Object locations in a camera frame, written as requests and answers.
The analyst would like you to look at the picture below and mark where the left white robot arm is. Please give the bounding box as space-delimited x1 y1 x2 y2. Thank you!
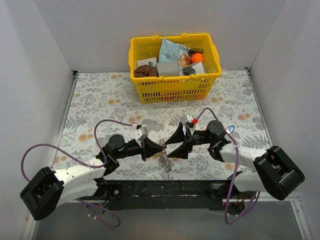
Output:
20 134 163 221

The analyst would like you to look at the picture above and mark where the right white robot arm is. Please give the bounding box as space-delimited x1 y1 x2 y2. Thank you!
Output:
165 119 305 201

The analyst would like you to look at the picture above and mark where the floral patterned table mat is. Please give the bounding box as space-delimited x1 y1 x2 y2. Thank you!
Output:
50 70 271 169

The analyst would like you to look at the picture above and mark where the yellow plastic basket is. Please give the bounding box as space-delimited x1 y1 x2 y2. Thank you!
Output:
128 33 222 103

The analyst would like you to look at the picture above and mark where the grey box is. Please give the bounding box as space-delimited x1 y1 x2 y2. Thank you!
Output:
155 60 181 77

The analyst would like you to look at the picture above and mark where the white packet with black item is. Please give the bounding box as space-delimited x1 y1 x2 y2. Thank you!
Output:
180 61 207 76

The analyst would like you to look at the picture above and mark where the clear wrapped pastry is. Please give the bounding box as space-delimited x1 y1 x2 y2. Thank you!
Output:
178 53 192 68

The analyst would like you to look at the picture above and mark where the white box in basket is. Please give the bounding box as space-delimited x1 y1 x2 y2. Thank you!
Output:
137 57 157 68

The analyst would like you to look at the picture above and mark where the orange fruit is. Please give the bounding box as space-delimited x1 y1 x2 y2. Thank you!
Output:
190 53 205 64

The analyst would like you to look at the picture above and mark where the light blue snack bag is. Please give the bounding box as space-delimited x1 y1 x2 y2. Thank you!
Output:
158 38 190 63

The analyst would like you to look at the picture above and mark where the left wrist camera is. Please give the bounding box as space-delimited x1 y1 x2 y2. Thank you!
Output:
134 125 148 147

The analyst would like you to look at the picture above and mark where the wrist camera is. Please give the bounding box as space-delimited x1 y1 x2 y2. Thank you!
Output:
180 114 198 137
134 125 148 147

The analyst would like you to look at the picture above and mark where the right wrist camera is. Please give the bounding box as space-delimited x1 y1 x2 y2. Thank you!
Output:
180 114 198 137

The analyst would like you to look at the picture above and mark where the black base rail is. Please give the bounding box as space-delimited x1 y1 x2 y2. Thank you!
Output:
83 179 231 211

